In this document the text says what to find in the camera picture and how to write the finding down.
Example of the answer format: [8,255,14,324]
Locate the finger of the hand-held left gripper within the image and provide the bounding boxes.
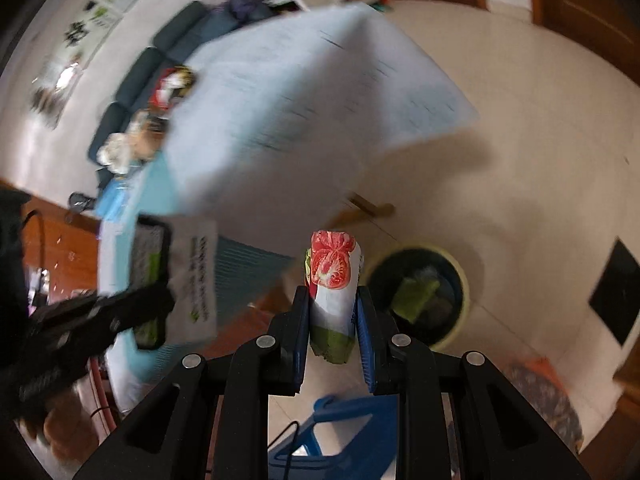
[92,284,177,336]

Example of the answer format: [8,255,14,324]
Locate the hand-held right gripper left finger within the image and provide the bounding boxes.
[72,285,311,480]

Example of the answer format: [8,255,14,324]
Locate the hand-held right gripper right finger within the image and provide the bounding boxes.
[352,285,591,480]

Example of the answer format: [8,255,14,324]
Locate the tomato print snack packet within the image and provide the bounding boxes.
[304,230,364,365]

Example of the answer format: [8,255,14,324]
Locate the large snack packet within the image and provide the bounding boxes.
[135,214,219,352]

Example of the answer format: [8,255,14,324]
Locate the black trash bin yellow rim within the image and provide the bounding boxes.
[365,246,472,352]

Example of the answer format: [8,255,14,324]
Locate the person's left hand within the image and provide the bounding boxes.
[25,390,98,461]

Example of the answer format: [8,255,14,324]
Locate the green black snack packet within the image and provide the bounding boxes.
[392,277,442,322]

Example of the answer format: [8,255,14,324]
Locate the blue plastic stool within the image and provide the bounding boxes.
[267,395,401,480]

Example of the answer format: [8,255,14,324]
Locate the wooden cabinet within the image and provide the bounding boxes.
[0,180,101,301]

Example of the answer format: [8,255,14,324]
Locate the black standing fan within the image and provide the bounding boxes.
[67,192,96,223]

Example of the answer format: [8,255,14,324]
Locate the wooden table leg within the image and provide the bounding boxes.
[345,192,396,218]

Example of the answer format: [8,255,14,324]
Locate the crumpled white paper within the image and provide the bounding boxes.
[97,132,133,171]

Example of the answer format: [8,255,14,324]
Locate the beige paper bag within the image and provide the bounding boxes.
[131,119,167,161]

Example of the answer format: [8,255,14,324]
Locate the floral print cloth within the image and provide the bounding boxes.
[505,360,586,456]

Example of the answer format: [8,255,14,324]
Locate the dark teal sofa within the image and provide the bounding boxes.
[87,0,236,186]

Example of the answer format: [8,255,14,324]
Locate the leaf print tablecloth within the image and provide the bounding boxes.
[97,2,481,401]

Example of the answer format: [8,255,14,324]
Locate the framed landscape painting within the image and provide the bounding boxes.
[30,57,83,128]

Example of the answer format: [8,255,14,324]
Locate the black floor mat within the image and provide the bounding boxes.
[589,239,640,346]

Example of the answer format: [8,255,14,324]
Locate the framed calligraphy picture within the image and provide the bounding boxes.
[62,0,126,68]

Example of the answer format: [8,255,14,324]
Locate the dark purple bag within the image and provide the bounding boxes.
[227,0,271,26]

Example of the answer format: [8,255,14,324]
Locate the black cable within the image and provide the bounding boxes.
[282,422,302,480]

